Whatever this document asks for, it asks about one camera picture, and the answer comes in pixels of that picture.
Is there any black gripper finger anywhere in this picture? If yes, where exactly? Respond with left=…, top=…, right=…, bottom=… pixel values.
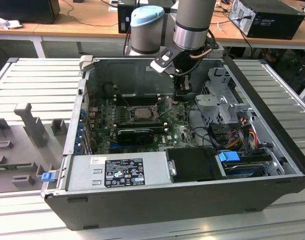
left=179, top=76, right=194, bottom=96
left=173, top=74, right=184, bottom=101

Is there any metal socket cover frame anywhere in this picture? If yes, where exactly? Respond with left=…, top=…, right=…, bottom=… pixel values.
left=156, top=95, right=174, bottom=118

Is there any thin wire locking lever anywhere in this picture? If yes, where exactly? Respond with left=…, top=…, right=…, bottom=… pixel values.
left=120, top=92, right=133, bottom=112
left=154, top=96, right=168, bottom=108

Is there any CPU socket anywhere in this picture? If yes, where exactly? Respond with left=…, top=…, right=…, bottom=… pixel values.
left=128, top=104, right=161, bottom=123

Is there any black plastic bay cover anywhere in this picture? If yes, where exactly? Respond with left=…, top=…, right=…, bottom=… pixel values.
left=164, top=146, right=230, bottom=183

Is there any silver metal drive cage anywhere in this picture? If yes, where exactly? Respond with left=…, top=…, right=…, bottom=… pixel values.
left=194, top=66, right=256, bottom=126

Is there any green motherboard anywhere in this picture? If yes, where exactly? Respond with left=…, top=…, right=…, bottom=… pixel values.
left=88, top=96, right=201, bottom=155

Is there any black graphics card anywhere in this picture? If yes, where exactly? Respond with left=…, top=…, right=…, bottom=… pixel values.
left=116, top=128, right=155, bottom=145

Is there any small black tower case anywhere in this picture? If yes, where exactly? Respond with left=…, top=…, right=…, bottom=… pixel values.
left=117, top=0, right=138, bottom=35

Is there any blue disk carrier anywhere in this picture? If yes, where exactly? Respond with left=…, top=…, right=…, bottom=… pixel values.
left=217, top=150, right=241, bottom=171

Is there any grey case latch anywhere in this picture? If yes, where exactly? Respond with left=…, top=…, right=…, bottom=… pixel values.
left=78, top=55, right=94, bottom=73

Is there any black desktop PC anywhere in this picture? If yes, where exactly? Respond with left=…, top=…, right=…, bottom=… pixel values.
left=228, top=0, right=305, bottom=40

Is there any wooden desk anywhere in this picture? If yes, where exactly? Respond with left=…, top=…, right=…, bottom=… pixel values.
left=0, top=0, right=305, bottom=60

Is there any silver hard disk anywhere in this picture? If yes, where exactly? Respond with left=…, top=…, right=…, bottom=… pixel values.
left=222, top=159, right=268, bottom=180

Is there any black open PC case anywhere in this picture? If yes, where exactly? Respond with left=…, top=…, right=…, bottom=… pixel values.
left=39, top=55, right=305, bottom=231

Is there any grey power supply unit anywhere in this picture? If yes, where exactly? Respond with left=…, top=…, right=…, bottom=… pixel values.
left=66, top=152, right=174, bottom=192

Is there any blue case latch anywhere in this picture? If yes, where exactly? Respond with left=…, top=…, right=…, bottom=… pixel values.
left=41, top=172, right=55, bottom=183

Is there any black box on desk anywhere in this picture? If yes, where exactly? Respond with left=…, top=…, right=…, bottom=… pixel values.
left=0, top=0, right=61, bottom=25

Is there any grey plastic parts rack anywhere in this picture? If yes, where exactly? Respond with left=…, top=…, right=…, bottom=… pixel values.
left=0, top=102, right=71, bottom=195

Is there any crumpled white paper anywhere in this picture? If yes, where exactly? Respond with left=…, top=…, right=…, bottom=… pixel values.
left=0, top=13, right=24, bottom=31

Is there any green RAM stick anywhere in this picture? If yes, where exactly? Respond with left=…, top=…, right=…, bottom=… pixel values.
left=0, top=163, right=33, bottom=171

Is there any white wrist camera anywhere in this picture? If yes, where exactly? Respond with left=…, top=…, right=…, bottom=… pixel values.
left=149, top=48, right=179, bottom=76

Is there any black internal cable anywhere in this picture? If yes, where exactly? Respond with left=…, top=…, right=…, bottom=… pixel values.
left=186, top=99, right=219, bottom=151

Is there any white cable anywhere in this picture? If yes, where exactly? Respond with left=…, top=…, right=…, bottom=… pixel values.
left=209, top=21, right=225, bottom=34

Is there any yellow red wire bundle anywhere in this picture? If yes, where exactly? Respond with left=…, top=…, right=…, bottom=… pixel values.
left=224, top=126, right=259, bottom=151

